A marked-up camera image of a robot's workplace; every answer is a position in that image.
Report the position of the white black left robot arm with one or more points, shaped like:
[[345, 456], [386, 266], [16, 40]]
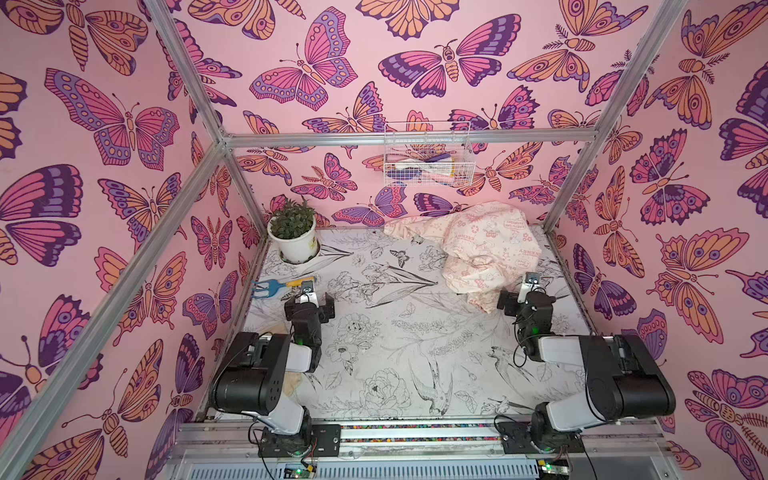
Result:
[[249, 381]]

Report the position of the potted green plant white pot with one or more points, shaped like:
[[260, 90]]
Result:
[[293, 229]]

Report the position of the beige work glove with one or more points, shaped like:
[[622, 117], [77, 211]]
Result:
[[292, 381]]

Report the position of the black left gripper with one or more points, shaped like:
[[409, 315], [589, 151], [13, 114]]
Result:
[[325, 312]]

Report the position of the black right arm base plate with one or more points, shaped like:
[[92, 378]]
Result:
[[523, 438]]

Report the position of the blue yellow garden hand rake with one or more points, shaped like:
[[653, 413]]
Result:
[[268, 288]]

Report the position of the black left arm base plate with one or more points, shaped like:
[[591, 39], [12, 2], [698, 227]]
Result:
[[322, 440]]

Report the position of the aluminium front rail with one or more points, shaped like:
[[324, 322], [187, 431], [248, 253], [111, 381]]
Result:
[[463, 448]]

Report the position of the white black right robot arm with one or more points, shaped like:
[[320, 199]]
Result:
[[622, 380]]

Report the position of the pink printed hooded jacket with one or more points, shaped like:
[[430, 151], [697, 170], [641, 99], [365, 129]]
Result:
[[488, 246]]

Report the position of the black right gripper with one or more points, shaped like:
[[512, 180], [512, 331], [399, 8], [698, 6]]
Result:
[[527, 300]]

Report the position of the white wire wall basket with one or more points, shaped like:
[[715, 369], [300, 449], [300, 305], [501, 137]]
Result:
[[429, 157]]

